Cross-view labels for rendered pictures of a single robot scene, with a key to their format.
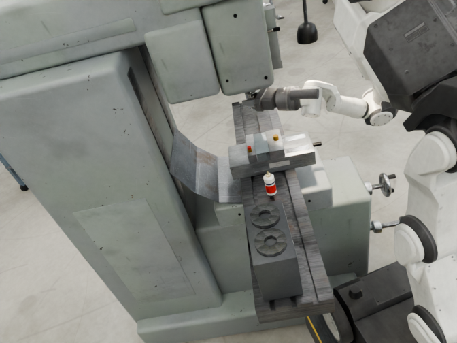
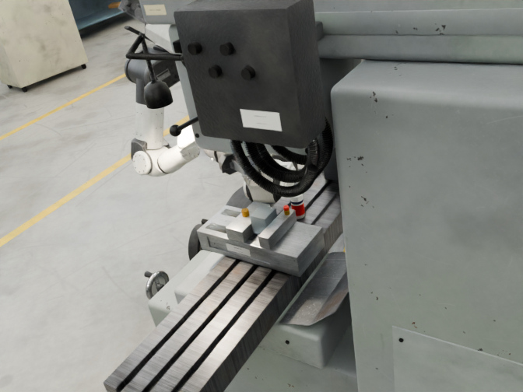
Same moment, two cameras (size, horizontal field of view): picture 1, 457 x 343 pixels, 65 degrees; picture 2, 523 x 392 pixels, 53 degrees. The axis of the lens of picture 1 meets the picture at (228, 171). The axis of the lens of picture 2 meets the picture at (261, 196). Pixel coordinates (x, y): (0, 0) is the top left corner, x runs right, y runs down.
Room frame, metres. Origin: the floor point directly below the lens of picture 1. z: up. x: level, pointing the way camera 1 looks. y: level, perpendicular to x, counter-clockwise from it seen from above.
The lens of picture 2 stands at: (2.29, 0.47, 1.87)
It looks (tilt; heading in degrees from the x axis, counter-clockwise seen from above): 31 degrees down; 210
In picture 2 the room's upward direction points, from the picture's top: 10 degrees counter-clockwise
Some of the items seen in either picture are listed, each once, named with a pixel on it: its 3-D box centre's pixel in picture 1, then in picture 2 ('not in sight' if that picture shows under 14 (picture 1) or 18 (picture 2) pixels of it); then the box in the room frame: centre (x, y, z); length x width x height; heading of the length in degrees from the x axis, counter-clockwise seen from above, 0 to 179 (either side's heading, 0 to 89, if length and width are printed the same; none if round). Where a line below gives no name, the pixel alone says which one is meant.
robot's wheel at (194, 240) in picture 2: not in sight; (202, 246); (0.74, -0.77, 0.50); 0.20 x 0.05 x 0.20; 7
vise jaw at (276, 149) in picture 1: (275, 143); (249, 221); (1.19, -0.22, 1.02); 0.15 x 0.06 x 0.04; 171
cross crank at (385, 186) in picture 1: (377, 186); (164, 288); (1.15, -0.66, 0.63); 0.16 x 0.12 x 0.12; 82
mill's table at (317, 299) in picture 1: (268, 176); (279, 251); (1.15, -0.16, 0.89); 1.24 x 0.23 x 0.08; 172
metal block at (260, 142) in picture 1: (260, 143); (264, 220); (1.20, -0.16, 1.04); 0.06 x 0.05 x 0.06; 171
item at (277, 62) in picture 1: (272, 39); not in sight; (1.21, -0.27, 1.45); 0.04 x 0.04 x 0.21; 82
